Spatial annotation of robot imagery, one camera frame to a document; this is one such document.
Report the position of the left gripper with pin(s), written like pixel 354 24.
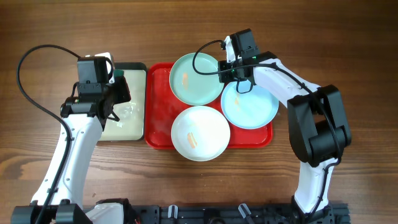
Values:
pixel 120 84

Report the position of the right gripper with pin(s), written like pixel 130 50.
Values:
pixel 224 77

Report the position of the light blue plate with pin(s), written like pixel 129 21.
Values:
pixel 250 110

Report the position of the light green plate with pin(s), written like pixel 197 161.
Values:
pixel 189 86

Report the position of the white plate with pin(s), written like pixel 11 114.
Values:
pixel 200 133

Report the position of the green and yellow sponge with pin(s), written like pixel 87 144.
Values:
pixel 118 73

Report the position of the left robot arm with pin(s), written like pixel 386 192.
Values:
pixel 60 195

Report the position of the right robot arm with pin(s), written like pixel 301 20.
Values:
pixel 318 127

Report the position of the black rectangular water tray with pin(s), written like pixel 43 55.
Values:
pixel 130 127

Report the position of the red plastic tray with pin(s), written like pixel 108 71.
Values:
pixel 162 107

